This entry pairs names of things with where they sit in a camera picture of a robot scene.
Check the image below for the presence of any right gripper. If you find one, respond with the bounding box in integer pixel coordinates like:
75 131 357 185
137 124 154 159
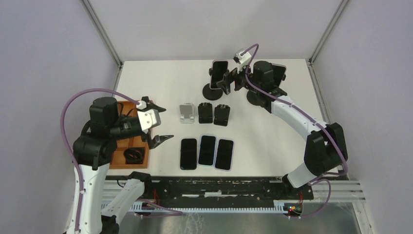
217 60 261 95

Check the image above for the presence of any pink case phone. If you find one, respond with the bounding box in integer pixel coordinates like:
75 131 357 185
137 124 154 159
208 60 228 90

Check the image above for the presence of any black round base stand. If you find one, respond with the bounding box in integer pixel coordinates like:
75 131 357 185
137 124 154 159
202 82 223 101

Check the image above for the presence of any white folding phone stand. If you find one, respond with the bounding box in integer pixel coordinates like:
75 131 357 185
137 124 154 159
179 103 195 124

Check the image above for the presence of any black folding phone stand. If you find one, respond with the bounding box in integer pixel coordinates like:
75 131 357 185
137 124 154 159
198 102 213 124

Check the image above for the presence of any black phone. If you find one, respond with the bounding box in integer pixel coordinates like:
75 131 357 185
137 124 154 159
180 138 197 170

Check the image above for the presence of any clear case phone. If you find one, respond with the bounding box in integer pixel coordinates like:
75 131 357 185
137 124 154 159
271 63 287 87

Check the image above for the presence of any light blue case phone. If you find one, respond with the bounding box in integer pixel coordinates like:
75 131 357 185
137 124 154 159
197 135 217 166

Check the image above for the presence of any lilac case phone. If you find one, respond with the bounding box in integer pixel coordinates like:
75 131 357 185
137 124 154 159
214 139 234 171

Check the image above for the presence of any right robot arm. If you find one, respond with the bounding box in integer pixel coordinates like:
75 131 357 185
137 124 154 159
208 60 348 199

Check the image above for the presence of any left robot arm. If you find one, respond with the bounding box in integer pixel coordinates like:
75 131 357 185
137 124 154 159
66 97 170 234

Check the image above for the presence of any orange wooden organizer tray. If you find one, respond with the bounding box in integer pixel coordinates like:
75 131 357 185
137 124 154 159
109 100 151 170

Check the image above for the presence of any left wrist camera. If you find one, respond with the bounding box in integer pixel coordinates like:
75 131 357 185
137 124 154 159
136 100 161 134

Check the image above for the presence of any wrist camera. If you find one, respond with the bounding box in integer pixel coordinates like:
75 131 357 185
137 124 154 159
233 49 252 73
136 100 161 134

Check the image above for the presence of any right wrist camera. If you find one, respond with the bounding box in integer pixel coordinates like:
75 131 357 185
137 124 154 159
233 49 252 73

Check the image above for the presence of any black coiled strap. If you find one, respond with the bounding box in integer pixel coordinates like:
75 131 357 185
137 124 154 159
124 148 147 165

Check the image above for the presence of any white slotted cable duct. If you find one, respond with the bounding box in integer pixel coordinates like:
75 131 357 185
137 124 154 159
129 201 288 214

